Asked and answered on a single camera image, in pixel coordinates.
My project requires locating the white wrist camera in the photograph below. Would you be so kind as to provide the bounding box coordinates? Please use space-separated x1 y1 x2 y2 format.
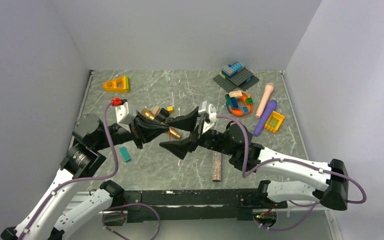
111 97 137 126
198 100 217 134

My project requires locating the pink toy microphone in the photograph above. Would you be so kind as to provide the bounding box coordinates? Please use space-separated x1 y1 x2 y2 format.
255 82 275 119

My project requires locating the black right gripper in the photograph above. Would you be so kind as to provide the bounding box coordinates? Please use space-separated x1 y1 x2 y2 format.
160 106 236 159

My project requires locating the purple toy microphone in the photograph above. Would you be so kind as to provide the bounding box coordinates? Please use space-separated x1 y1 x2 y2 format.
253 99 278 137

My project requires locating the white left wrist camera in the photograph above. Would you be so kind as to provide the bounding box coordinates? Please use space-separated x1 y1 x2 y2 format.
111 97 137 126

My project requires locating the black microphone stand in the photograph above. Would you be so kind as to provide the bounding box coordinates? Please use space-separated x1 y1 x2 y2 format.
154 108 170 123

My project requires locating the gold microphone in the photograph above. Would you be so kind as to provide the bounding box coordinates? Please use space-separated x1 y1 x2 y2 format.
141 108 182 140

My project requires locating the orange green triangular brick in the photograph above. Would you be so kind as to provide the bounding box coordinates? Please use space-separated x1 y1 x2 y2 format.
102 76 131 93

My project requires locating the yellow small cube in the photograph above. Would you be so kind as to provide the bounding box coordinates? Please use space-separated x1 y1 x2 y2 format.
167 106 174 114

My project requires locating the orange ring brick assembly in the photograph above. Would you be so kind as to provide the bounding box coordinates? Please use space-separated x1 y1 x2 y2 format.
224 90 254 117

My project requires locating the beige small wooden block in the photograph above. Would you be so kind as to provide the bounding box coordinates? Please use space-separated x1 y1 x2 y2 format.
151 106 160 116

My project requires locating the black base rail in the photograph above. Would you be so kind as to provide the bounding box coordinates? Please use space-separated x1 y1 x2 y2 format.
99 180 292 224

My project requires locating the teal small block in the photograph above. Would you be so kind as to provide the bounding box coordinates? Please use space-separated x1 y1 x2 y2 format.
119 146 132 163

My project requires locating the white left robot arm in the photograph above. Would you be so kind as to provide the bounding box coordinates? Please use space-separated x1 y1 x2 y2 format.
0 114 168 240

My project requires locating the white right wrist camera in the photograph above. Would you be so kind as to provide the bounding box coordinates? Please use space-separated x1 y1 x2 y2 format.
198 100 217 134

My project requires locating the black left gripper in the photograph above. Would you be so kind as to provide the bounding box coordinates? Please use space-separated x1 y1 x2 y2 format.
94 108 170 150

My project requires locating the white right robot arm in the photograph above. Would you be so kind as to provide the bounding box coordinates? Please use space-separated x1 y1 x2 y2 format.
160 108 351 211

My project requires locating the grey baseplate brick stack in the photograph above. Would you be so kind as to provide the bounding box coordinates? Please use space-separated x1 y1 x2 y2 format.
213 62 260 92

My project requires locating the yellow orange window brick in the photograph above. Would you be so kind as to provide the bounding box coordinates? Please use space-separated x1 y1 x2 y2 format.
264 111 285 133

